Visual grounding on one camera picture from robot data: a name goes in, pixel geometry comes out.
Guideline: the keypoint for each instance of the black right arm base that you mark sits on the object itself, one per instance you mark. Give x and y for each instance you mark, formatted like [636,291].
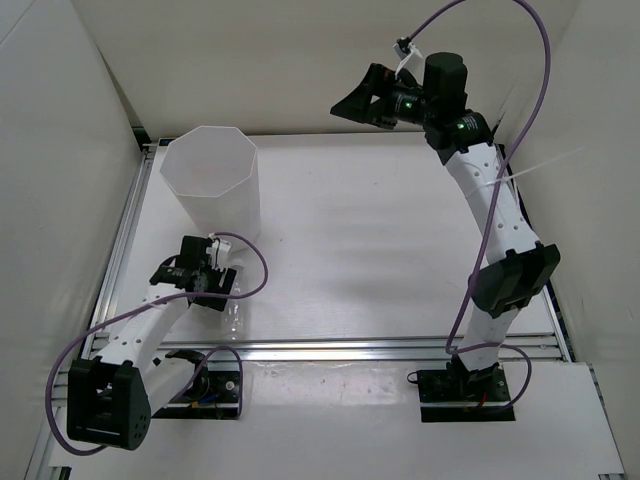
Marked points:
[444,400]

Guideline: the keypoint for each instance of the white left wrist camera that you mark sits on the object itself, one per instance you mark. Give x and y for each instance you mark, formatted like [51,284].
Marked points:
[218,249]

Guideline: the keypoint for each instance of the white octagonal bin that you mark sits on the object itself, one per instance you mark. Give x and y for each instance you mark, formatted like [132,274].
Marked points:
[213,172]

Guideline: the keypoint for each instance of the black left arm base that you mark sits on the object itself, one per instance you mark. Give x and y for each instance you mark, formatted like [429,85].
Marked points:
[214,394]

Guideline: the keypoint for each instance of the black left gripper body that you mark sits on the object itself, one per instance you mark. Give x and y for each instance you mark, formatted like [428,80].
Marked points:
[213,276]

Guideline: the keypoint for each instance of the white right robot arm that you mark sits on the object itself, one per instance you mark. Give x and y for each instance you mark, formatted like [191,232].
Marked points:
[513,264]

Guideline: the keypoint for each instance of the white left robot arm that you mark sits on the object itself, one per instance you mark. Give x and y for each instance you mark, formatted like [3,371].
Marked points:
[112,397]

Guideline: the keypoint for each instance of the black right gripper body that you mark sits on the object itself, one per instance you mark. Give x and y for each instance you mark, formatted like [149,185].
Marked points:
[399,103]

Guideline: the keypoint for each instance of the clear unlabeled plastic bottle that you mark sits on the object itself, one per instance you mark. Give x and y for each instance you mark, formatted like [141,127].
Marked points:
[235,310]

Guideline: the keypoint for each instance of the aluminium frame rail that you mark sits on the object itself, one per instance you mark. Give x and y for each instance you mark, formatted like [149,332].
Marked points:
[365,248]

